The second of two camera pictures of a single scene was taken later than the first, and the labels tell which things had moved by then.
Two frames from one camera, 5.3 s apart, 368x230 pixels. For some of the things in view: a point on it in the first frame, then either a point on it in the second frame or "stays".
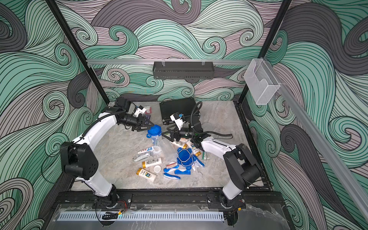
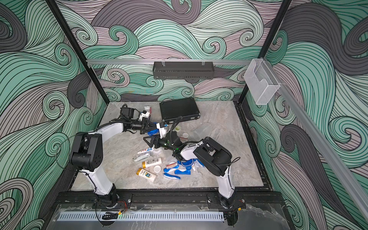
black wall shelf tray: (183, 70) stays
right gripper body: (187, 133) -> (166, 143)
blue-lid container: (154, 132) stays
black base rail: (190, 198) stays
